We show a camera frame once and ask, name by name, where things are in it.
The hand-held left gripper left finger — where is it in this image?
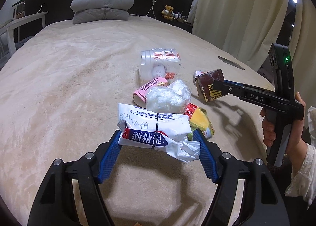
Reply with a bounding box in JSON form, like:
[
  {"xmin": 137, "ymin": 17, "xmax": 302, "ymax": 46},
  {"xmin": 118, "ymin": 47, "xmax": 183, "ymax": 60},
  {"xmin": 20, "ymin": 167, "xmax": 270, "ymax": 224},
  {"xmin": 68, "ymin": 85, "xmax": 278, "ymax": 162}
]
[{"xmin": 27, "ymin": 130, "xmax": 123, "ymax": 226}]

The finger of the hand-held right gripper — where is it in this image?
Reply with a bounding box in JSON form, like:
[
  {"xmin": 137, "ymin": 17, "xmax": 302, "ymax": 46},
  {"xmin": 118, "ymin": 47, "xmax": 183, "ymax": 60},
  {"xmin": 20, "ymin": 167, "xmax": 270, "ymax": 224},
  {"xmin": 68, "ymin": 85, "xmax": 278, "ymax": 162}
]
[
  {"xmin": 223, "ymin": 80, "xmax": 247, "ymax": 88},
  {"xmin": 212, "ymin": 80, "xmax": 241, "ymax": 98}
]

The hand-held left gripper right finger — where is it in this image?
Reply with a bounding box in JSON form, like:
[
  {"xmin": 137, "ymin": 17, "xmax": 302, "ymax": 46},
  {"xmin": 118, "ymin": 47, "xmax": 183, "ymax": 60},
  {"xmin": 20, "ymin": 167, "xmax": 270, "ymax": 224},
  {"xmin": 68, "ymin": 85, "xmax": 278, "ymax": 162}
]
[{"xmin": 193, "ymin": 128, "xmax": 290, "ymax": 226}]

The brown drink carton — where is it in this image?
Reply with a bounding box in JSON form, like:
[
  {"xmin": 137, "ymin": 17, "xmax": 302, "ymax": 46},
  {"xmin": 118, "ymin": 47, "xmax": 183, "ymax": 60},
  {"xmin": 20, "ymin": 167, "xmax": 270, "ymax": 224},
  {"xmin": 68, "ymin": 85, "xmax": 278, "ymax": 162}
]
[{"xmin": 194, "ymin": 69, "xmax": 229, "ymax": 103}]

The yellow and red snack wrapper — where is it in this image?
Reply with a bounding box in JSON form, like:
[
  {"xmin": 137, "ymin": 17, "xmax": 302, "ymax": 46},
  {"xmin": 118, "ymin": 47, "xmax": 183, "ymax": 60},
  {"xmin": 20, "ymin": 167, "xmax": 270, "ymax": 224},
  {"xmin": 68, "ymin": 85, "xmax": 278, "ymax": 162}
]
[{"xmin": 184, "ymin": 103, "xmax": 215, "ymax": 140}]

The white wet wipes packet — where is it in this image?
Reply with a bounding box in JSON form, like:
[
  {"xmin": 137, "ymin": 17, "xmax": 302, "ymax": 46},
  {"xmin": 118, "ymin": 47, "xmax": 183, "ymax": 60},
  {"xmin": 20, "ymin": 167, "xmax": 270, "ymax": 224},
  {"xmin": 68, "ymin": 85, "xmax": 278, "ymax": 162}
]
[{"xmin": 117, "ymin": 102, "xmax": 192, "ymax": 152}]

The clear bag of white tissue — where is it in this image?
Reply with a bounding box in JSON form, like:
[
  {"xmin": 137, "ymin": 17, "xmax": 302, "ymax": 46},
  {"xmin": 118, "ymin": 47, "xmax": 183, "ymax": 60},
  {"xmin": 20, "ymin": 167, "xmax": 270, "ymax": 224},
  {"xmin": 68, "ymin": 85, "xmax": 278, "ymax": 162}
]
[{"xmin": 146, "ymin": 80, "xmax": 192, "ymax": 115}]

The clear plastic jar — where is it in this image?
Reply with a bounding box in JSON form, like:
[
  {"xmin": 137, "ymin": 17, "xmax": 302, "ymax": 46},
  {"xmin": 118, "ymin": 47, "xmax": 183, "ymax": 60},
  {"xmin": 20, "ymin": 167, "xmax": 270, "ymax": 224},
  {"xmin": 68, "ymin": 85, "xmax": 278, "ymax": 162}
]
[{"xmin": 140, "ymin": 48, "xmax": 182, "ymax": 79}]

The pink cookie box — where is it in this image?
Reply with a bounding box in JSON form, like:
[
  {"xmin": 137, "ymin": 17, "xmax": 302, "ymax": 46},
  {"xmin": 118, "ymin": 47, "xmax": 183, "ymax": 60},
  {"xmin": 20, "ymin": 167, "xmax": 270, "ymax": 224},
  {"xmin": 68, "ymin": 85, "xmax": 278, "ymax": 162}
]
[{"xmin": 133, "ymin": 77, "xmax": 169, "ymax": 108}]

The person's right forearm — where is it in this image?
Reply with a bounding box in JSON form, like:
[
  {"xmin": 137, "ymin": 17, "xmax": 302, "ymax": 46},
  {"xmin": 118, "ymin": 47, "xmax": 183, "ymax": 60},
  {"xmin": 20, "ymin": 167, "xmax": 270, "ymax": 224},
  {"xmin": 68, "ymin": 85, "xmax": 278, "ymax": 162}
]
[{"xmin": 284, "ymin": 106, "xmax": 316, "ymax": 203}]

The person's right hand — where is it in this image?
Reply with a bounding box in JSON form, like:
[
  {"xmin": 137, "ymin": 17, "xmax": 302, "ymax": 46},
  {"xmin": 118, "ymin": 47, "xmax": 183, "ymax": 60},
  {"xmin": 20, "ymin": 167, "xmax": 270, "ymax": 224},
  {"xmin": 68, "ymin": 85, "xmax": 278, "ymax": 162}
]
[{"xmin": 260, "ymin": 91, "xmax": 308, "ymax": 156}]

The crumpled white plastic wrapper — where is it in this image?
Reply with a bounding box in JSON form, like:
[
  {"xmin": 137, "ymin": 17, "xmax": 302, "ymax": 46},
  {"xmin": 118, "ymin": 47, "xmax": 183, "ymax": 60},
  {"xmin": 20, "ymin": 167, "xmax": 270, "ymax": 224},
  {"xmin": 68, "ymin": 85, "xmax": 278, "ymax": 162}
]
[{"xmin": 165, "ymin": 139, "xmax": 201, "ymax": 163}]

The black flat strip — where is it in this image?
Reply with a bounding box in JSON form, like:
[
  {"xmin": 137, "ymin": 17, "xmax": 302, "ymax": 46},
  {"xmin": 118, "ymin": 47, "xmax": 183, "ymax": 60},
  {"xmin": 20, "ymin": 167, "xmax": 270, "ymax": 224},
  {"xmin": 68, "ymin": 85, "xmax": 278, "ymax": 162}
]
[{"xmin": 218, "ymin": 56, "xmax": 245, "ymax": 70}]

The cream curtain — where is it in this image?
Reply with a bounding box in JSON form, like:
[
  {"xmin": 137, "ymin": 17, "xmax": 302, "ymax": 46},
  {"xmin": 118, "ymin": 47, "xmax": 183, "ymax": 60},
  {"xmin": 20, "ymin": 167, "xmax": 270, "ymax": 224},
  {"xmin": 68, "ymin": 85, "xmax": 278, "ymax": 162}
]
[{"xmin": 191, "ymin": 0, "xmax": 305, "ymax": 71}]

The nightstand with small bottles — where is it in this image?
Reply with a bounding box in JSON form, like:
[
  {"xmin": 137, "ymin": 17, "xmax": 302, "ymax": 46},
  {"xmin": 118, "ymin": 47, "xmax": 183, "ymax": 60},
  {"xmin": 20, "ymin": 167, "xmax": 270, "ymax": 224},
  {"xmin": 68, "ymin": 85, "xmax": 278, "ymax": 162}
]
[{"xmin": 170, "ymin": 11, "xmax": 193, "ymax": 34}]

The brown teddy bear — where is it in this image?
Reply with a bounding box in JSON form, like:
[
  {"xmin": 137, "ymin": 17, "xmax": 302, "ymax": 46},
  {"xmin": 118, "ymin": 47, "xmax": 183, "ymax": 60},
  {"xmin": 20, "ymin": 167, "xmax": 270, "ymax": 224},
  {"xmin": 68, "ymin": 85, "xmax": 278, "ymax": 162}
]
[{"xmin": 162, "ymin": 5, "xmax": 175, "ymax": 20}]

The grey pillow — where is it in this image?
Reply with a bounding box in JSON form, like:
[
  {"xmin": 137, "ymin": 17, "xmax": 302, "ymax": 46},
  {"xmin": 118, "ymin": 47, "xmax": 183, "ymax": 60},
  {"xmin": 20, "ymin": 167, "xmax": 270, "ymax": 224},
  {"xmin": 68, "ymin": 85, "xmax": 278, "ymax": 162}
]
[
  {"xmin": 70, "ymin": 0, "xmax": 134, "ymax": 15},
  {"xmin": 73, "ymin": 9, "xmax": 130, "ymax": 24}
]

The black headboard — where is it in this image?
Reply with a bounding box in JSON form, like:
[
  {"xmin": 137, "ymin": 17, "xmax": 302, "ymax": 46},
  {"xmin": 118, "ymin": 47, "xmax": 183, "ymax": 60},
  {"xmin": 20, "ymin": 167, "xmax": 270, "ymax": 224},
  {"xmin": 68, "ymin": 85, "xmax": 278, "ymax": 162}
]
[{"xmin": 12, "ymin": 0, "xmax": 194, "ymax": 34}]

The white wooden chair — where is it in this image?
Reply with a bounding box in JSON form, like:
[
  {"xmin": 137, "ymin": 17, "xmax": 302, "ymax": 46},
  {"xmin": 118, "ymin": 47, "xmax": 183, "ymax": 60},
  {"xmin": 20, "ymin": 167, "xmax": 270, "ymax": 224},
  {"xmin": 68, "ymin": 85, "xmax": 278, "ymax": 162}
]
[{"xmin": 0, "ymin": 11, "xmax": 48, "ymax": 61}]

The small wooden drawer unit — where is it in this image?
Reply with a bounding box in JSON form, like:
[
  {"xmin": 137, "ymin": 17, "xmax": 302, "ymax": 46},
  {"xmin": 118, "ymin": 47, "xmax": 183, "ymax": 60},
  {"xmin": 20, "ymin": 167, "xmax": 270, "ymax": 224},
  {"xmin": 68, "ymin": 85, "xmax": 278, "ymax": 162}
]
[{"xmin": 12, "ymin": 2, "xmax": 26, "ymax": 20}]

